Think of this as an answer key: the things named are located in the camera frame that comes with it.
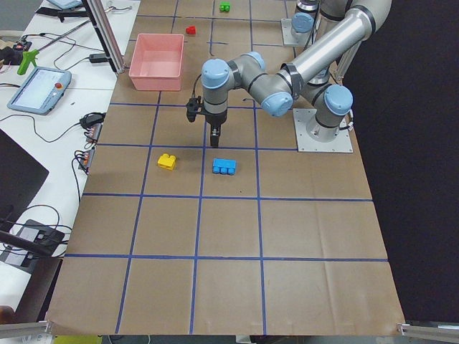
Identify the blue toy block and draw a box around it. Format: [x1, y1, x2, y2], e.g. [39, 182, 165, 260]
[212, 158, 237, 176]

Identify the aluminium frame post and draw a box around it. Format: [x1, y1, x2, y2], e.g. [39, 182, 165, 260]
[82, 0, 126, 75]

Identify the teach pendant tablet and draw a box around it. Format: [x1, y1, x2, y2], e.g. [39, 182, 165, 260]
[7, 67, 72, 115]

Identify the red toy block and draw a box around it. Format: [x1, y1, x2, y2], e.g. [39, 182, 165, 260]
[185, 26, 197, 36]

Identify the black power adapter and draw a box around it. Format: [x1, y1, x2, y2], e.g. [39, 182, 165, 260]
[88, 53, 108, 64]

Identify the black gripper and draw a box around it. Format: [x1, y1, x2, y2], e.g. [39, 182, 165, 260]
[202, 100, 228, 148]

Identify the green toy block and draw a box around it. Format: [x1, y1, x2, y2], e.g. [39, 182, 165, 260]
[219, 1, 231, 12]

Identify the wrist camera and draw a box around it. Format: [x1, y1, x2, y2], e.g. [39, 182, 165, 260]
[186, 96, 203, 123]

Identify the yellow toy block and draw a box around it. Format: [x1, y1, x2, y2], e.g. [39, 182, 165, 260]
[157, 153, 176, 171]

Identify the pink plastic box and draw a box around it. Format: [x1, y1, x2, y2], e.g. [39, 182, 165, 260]
[128, 33, 184, 91]

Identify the green handled reacher grabber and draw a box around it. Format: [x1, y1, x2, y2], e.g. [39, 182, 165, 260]
[17, 19, 91, 75]

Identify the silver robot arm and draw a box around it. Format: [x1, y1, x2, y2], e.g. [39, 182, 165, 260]
[290, 0, 321, 48]
[186, 1, 392, 148]

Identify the brown paper table cover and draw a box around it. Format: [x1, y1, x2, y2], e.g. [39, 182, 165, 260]
[47, 1, 404, 335]

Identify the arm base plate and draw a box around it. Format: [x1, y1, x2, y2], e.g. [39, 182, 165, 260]
[280, 19, 308, 47]
[293, 108, 354, 153]

